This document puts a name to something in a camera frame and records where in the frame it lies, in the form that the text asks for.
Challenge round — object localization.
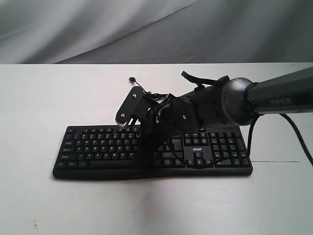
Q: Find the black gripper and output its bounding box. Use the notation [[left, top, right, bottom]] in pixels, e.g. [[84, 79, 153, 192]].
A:
[[133, 97, 179, 168]]

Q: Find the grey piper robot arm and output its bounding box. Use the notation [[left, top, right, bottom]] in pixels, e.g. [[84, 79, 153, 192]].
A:
[[135, 68, 313, 164]]

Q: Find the black acer keyboard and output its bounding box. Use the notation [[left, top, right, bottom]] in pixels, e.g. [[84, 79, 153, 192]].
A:
[[53, 125, 253, 180]]

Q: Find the grey backdrop cloth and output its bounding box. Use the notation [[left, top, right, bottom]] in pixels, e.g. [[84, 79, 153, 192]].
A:
[[0, 0, 313, 64]]

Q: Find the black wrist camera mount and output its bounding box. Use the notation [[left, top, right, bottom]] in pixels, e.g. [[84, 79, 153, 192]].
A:
[[115, 86, 168, 127]]

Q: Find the black keyboard usb cable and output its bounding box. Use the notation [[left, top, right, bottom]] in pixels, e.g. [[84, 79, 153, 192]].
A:
[[128, 76, 172, 101]]

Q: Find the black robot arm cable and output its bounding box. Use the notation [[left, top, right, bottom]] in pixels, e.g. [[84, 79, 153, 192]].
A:
[[168, 113, 313, 170]]

